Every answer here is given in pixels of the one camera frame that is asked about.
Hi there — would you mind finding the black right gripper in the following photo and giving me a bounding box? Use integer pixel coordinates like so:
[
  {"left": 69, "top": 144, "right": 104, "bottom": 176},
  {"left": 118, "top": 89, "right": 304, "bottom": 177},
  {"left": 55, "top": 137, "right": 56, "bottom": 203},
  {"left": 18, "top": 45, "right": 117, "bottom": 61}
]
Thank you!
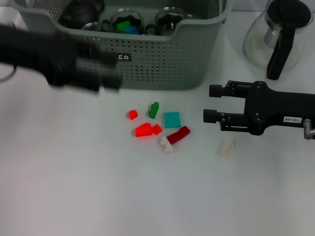
[{"left": 203, "top": 80, "right": 315, "bottom": 136}]

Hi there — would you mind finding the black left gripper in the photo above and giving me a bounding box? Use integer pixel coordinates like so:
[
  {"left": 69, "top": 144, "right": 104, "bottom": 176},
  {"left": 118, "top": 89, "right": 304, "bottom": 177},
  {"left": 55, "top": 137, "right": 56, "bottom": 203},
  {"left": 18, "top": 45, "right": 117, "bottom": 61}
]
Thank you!
[{"left": 0, "top": 23, "right": 124, "bottom": 93}]

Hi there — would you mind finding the pale translucent toy brick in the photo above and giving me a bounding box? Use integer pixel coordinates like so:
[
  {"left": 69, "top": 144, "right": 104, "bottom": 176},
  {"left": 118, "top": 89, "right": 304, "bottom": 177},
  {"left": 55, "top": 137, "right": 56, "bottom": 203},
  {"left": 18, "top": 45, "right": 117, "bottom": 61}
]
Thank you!
[{"left": 216, "top": 140, "right": 236, "bottom": 159}]

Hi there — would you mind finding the blue toy brick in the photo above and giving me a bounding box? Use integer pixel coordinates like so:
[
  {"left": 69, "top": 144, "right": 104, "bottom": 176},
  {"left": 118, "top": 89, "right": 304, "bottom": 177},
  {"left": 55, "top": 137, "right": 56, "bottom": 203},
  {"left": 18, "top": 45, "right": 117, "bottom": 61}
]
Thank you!
[{"left": 123, "top": 26, "right": 140, "bottom": 35}]

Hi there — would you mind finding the orange-red sloped toy brick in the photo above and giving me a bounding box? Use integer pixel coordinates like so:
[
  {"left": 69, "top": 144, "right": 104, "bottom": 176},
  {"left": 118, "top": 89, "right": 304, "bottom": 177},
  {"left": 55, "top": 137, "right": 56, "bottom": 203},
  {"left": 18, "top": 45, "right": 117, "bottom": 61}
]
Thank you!
[{"left": 135, "top": 122, "right": 155, "bottom": 138}]

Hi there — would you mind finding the white toy brick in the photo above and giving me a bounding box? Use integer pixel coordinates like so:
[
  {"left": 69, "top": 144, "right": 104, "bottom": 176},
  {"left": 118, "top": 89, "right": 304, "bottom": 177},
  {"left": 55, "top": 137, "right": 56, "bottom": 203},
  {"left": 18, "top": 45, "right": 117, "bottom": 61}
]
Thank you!
[{"left": 157, "top": 136, "right": 176, "bottom": 154}]

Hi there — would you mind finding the grey perforated storage bin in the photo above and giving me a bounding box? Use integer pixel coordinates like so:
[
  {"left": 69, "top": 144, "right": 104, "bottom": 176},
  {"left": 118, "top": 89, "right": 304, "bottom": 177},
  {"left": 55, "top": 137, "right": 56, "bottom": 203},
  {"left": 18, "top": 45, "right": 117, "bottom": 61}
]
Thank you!
[{"left": 15, "top": 0, "right": 233, "bottom": 90}]

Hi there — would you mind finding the teal square toy plate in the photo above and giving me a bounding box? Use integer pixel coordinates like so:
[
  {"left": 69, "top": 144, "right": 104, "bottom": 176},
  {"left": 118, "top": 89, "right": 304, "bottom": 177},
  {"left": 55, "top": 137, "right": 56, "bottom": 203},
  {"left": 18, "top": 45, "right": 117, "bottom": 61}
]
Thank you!
[{"left": 163, "top": 111, "right": 183, "bottom": 129}]

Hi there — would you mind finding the dark red long brick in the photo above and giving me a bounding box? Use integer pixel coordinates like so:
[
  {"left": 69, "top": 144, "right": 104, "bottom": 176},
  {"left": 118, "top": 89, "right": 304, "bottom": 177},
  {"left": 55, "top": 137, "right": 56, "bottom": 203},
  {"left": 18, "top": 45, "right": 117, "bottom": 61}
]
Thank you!
[{"left": 166, "top": 125, "right": 191, "bottom": 146}]

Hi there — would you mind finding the black clay teapot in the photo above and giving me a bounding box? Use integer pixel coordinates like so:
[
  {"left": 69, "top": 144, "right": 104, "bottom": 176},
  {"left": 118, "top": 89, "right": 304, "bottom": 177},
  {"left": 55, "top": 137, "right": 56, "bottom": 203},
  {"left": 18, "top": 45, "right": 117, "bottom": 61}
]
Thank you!
[{"left": 59, "top": 0, "right": 106, "bottom": 28}]

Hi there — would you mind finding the green stepped toy brick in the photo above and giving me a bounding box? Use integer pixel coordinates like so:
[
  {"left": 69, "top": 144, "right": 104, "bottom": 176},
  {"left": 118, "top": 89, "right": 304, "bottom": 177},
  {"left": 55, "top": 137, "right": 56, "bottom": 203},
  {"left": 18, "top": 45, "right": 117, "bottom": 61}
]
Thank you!
[{"left": 148, "top": 101, "right": 160, "bottom": 119}]

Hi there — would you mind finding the metal right gripper connector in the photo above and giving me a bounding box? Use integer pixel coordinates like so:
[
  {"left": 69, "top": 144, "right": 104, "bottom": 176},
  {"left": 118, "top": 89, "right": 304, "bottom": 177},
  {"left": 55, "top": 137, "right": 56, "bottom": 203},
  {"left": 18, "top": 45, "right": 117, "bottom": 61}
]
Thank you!
[{"left": 303, "top": 118, "right": 315, "bottom": 140}]

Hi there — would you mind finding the glass teapot black handle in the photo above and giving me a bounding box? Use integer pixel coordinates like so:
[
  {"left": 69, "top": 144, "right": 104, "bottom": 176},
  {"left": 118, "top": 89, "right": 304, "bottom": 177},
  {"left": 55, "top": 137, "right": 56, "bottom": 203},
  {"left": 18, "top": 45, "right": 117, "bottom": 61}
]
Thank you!
[{"left": 243, "top": 0, "right": 313, "bottom": 81}]

